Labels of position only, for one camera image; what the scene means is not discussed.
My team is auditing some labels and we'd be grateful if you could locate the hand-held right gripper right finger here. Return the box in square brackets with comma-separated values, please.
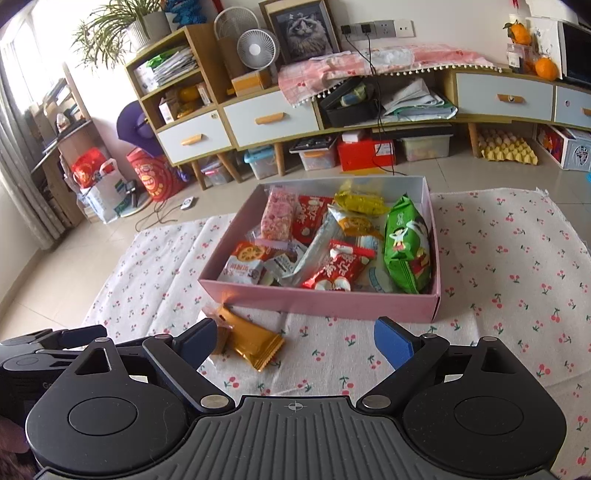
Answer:
[356, 317, 522, 414]

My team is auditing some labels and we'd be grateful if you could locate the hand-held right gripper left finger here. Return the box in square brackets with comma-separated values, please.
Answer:
[65, 318, 236, 414]

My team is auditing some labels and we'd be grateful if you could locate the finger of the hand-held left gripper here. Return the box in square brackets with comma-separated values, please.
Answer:
[37, 349, 88, 365]
[0, 324, 108, 354]

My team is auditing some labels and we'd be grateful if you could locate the gold snack packet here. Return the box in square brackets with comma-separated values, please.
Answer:
[216, 305, 286, 373]
[202, 304, 234, 357]

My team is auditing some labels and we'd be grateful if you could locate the pink cardboard box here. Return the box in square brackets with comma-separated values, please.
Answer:
[198, 175, 443, 324]

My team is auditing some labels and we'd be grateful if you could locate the orange white cracker packet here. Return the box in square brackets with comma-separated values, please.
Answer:
[217, 241, 274, 284]

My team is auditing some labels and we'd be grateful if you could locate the red white snack packet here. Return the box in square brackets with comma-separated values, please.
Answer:
[295, 195, 335, 245]
[301, 239, 378, 293]

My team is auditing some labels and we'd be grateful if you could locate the green snack packet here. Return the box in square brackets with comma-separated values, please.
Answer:
[383, 194, 433, 295]

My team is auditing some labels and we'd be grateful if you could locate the clear tan cracker packet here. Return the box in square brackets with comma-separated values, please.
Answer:
[339, 213, 385, 241]

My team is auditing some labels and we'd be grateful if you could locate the grey wafer packet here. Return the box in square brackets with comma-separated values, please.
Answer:
[279, 215, 345, 287]

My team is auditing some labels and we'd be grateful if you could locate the yellow snack packet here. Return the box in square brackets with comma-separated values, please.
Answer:
[334, 180, 389, 217]

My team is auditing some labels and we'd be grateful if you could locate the pink rice crisp packet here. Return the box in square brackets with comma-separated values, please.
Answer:
[259, 186, 297, 241]

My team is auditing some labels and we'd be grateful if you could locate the person's left hand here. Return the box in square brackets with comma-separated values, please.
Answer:
[0, 418, 27, 457]

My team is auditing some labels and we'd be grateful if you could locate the cherry print tablecloth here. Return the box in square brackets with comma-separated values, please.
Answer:
[83, 187, 591, 480]

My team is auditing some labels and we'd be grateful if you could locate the white shopping bag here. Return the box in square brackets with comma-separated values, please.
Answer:
[78, 159, 127, 224]

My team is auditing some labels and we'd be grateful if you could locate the white round stand base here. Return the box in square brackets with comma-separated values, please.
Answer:
[115, 180, 153, 219]

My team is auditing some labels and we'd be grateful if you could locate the red plastic bag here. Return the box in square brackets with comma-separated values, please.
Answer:
[71, 148, 107, 188]

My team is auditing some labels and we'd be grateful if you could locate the small clear bin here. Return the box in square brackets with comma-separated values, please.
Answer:
[202, 159, 234, 186]

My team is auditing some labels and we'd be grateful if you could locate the red gift bag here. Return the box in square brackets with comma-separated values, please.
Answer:
[127, 148, 188, 202]

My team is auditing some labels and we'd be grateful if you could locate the grey curtain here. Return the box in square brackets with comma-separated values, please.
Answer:
[0, 46, 56, 252]

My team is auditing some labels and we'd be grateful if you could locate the clear bin blue lid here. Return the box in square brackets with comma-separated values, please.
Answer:
[244, 147, 280, 181]

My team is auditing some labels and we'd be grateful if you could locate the red cardboard box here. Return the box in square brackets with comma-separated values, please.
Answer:
[337, 131, 397, 172]

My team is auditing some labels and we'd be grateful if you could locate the clear bin white lid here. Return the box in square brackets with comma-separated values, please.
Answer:
[398, 134, 453, 162]

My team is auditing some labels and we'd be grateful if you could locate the wooden side shelf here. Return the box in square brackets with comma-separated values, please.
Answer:
[28, 78, 93, 227]

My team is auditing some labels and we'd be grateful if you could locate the clear bin black lid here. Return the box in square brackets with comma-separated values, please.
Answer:
[290, 137, 338, 171]

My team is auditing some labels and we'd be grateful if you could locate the white cabinet drawer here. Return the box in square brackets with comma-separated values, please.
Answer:
[553, 85, 591, 130]
[455, 71, 555, 123]
[223, 90, 320, 148]
[156, 110, 234, 166]

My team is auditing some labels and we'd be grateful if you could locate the yellow egg tray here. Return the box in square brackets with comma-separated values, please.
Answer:
[478, 129, 540, 166]

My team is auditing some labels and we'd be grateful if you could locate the black storage case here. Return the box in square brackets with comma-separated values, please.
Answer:
[320, 76, 380, 129]

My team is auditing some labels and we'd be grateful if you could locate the white paper pile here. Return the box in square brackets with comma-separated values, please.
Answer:
[382, 78, 458, 121]

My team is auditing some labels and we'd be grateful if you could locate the red toy box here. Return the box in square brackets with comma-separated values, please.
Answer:
[536, 124, 566, 155]

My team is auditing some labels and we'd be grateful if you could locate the yellow cardboard box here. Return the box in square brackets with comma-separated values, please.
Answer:
[231, 69, 272, 97]

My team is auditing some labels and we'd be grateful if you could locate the white plastic crate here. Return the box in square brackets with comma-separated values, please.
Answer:
[558, 128, 591, 171]

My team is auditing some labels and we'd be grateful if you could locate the paper stack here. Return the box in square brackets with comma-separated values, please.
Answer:
[148, 48, 199, 86]

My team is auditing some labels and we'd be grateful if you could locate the wooden white tv cabinet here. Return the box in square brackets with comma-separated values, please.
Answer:
[124, 25, 591, 190]

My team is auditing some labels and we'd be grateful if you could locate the pink cherry cabinet cloth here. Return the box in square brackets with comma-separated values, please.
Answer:
[278, 44, 502, 109]

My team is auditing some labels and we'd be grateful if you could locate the white desk fan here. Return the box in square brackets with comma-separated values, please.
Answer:
[237, 28, 280, 72]

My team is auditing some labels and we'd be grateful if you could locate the orange fruit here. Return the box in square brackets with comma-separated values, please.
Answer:
[503, 21, 529, 46]
[534, 56, 559, 80]

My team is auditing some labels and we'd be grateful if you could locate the potted green plant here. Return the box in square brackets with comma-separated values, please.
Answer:
[71, 0, 172, 70]

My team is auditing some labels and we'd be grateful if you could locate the white fan guard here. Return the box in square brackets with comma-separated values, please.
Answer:
[215, 10, 259, 44]

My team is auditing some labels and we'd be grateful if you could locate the framed cat picture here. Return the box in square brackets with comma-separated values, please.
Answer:
[259, 0, 341, 65]

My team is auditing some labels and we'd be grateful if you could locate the white microwave oven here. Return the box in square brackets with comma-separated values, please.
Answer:
[556, 18, 591, 88]

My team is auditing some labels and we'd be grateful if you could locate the black floor cable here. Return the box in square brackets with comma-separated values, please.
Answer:
[135, 198, 185, 232]

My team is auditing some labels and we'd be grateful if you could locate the black power cable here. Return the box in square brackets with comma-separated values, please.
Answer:
[342, 28, 407, 176]

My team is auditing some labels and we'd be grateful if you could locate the white wall socket row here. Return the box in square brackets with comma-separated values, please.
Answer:
[341, 18, 414, 40]

